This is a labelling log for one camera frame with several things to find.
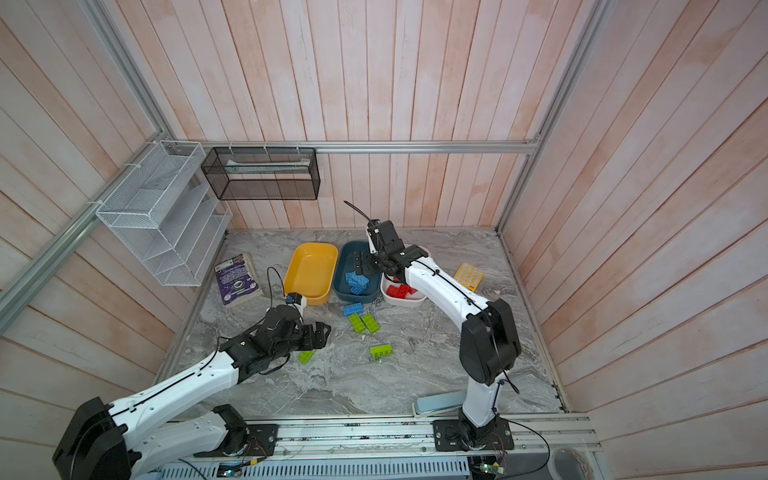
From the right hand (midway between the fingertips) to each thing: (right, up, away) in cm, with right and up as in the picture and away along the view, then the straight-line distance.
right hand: (365, 259), depth 88 cm
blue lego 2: (-3, -10, +11) cm, 15 cm away
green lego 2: (+2, -20, +5) cm, 21 cm away
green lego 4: (-18, -29, -1) cm, 34 cm away
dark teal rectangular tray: (-9, -2, +20) cm, 22 cm away
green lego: (-3, -20, +4) cm, 21 cm away
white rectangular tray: (+14, -13, +7) cm, 21 cm away
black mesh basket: (-36, +30, +13) cm, 48 cm away
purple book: (-45, -7, +14) cm, 48 cm away
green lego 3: (+5, -27, -2) cm, 28 cm away
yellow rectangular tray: (-21, -5, +20) cm, 30 cm away
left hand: (-13, -21, -6) cm, 26 cm away
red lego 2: (+13, -10, +10) cm, 19 cm away
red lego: (+9, -11, +11) cm, 18 cm away
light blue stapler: (+20, -37, -12) cm, 44 cm away
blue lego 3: (-4, -17, +8) cm, 19 cm away
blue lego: (-4, -6, +12) cm, 14 cm away
